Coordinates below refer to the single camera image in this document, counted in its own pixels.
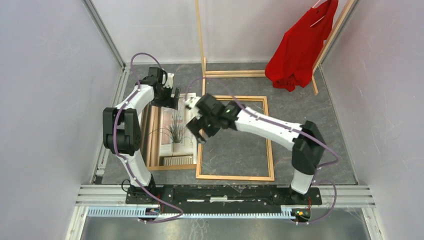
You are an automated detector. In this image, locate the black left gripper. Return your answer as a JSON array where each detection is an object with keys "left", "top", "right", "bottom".
[{"left": 150, "top": 84, "right": 181, "bottom": 111}]

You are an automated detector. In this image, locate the wooden picture frame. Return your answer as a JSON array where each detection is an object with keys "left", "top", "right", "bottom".
[{"left": 195, "top": 95, "right": 275, "bottom": 182}]

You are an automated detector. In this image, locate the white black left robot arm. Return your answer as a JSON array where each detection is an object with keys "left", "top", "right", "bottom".
[{"left": 102, "top": 67, "right": 181, "bottom": 204}]

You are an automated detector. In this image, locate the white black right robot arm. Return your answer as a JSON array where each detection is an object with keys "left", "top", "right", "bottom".
[{"left": 184, "top": 94, "right": 326, "bottom": 204}]

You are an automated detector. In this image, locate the wooden clothes rack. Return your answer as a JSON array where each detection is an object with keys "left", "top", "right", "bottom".
[{"left": 193, "top": 0, "right": 358, "bottom": 94}]

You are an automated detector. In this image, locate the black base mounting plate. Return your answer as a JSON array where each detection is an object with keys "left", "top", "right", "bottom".
[{"left": 123, "top": 184, "right": 323, "bottom": 214}]

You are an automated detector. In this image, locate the red t-shirt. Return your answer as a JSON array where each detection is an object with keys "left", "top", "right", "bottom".
[{"left": 264, "top": 0, "right": 339, "bottom": 92}]

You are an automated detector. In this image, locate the white clothes hanger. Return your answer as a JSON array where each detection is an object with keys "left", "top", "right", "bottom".
[{"left": 310, "top": 0, "right": 325, "bottom": 28}]

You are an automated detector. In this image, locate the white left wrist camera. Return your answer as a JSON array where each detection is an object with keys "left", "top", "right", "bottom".
[{"left": 162, "top": 73, "right": 175, "bottom": 89}]

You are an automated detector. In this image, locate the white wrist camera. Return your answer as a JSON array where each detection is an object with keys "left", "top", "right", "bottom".
[
  {"left": 162, "top": 73, "right": 175, "bottom": 89},
  {"left": 184, "top": 96, "right": 202, "bottom": 119}
]

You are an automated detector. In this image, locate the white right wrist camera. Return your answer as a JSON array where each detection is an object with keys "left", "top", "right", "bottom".
[{"left": 184, "top": 96, "right": 202, "bottom": 119}]

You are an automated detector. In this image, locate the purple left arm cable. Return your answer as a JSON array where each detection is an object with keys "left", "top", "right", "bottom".
[{"left": 112, "top": 52, "right": 185, "bottom": 225}]

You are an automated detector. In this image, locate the aluminium rail frame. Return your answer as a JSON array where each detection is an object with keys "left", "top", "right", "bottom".
[{"left": 64, "top": 0, "right": 387, "bottom": 240}]

